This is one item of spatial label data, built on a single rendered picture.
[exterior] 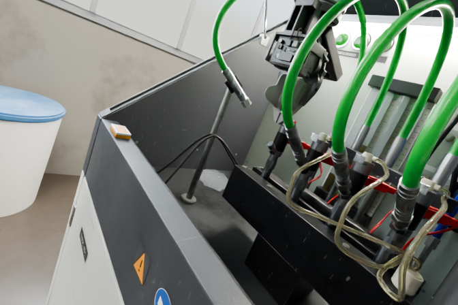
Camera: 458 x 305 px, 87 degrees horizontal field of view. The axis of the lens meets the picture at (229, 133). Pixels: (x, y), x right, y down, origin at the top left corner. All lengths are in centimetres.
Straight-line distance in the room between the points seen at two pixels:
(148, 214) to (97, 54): 175
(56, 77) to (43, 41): 24
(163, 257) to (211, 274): 7
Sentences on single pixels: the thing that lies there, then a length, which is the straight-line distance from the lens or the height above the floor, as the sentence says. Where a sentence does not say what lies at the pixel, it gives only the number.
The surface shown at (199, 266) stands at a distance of 29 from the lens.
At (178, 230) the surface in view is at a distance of 32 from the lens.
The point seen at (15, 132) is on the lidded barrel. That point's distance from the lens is 159.
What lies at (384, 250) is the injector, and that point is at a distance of 43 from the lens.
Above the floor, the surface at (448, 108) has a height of 118.
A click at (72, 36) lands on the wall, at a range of 203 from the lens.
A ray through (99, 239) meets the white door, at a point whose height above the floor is 78.
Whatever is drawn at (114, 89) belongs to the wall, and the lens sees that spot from 208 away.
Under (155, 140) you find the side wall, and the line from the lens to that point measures 71.
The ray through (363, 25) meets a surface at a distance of 68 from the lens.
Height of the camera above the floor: 114
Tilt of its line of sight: 11 degrees down
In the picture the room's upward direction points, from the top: 22 degrees clockwise
